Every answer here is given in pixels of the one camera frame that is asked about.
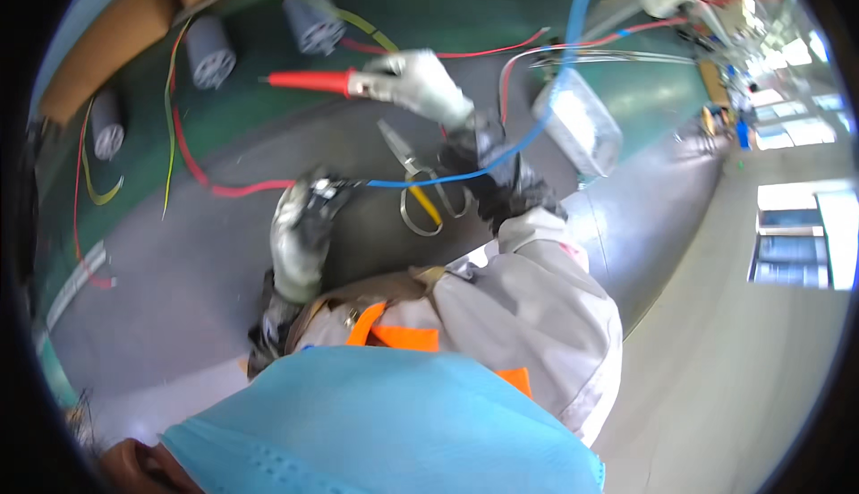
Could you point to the person's left hand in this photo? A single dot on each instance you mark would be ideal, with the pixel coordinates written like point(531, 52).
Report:
point(295, 259)

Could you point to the person's right hand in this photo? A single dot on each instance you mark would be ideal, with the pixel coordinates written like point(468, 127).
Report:
point(423, 84)

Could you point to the person's left fingers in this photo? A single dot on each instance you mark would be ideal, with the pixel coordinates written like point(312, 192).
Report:
point(302, 202)

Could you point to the person's right fingers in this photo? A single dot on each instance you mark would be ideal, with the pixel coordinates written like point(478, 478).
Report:
point(384, 78)

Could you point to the steel scissors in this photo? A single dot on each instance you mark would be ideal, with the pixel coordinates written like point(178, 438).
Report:
point(409, 158)

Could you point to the grey electric motor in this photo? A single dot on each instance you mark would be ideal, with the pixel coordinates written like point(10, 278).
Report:
point(209, 52)
point(312, 19)
point(107, 125)

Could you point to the grey table mat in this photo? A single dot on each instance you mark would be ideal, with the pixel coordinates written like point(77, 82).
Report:
point(201, 259)

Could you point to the black wrist band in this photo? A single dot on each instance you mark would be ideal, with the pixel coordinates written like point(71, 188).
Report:
point(268, 329)
point(488, 141)

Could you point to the clear plastic box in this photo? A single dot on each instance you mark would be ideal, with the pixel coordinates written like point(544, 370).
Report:
point(577, 121)

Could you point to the person's body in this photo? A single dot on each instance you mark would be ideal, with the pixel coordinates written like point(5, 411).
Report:
point(402, 413)

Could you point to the background workshop benches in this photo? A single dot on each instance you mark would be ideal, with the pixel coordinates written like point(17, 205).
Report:
point(731, 37)

